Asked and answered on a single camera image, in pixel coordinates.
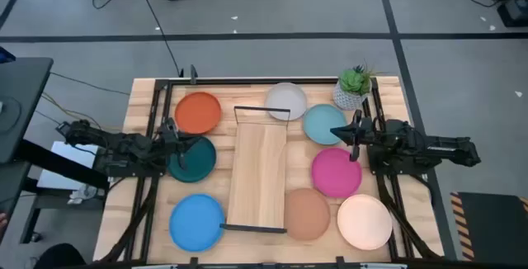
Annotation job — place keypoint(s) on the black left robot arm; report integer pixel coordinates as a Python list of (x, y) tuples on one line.
[(123, 148)]

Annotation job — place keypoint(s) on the black equipment box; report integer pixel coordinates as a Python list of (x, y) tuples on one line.
[(515, 13)]

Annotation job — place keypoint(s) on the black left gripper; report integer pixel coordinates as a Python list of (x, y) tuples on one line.
[(173, 139)]

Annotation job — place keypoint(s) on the grey plate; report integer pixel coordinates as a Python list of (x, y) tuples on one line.
[(286, 97)]

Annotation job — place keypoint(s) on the blue plate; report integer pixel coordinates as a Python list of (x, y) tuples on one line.
[(194, 223)]

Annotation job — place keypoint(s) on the black metal table frame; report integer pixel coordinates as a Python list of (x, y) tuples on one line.
[(158, 95)]

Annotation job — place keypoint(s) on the brown plate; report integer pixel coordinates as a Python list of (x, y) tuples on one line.
[(307, 215)]

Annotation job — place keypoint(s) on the black desk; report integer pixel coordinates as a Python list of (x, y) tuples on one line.
[(22, 95)]

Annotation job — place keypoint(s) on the black mat with hazard stripes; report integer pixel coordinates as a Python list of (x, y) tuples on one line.
[(493, 227)]

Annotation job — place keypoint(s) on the black metal stand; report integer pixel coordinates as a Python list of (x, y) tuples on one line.
[(53, 163)]

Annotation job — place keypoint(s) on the aqua plate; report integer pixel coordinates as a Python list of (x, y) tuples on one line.
[(321, 122)]

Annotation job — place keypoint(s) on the crumpled clear plastic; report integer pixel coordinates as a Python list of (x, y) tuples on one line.
[(82, 194)]

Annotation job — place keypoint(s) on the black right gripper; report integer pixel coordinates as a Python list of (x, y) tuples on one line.
[(363, 135)]

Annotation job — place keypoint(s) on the dark teal plate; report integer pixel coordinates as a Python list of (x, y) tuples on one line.
[(203, 162)]

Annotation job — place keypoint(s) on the small blue object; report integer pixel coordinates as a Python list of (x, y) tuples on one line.
[(6, 55)]

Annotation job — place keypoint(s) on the peach plate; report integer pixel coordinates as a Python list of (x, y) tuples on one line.
[(364, 221)]

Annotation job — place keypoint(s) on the magenta plate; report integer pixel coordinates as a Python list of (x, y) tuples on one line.
[(336, 174)]

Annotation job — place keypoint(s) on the person's hand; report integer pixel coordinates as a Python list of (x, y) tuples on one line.
[(2, 225)]

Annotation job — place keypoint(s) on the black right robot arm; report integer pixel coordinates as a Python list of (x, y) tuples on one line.
[(433, 145)]

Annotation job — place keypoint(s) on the white flat box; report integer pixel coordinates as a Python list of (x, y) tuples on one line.
[(72, 153)]

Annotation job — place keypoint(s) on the person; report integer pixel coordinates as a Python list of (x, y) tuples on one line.
[(57, 258)]

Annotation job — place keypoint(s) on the orange plate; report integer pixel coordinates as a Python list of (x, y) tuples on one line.
[(197, 112)]

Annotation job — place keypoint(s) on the succulent in white pot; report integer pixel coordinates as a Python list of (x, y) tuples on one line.
[(352, 82)]

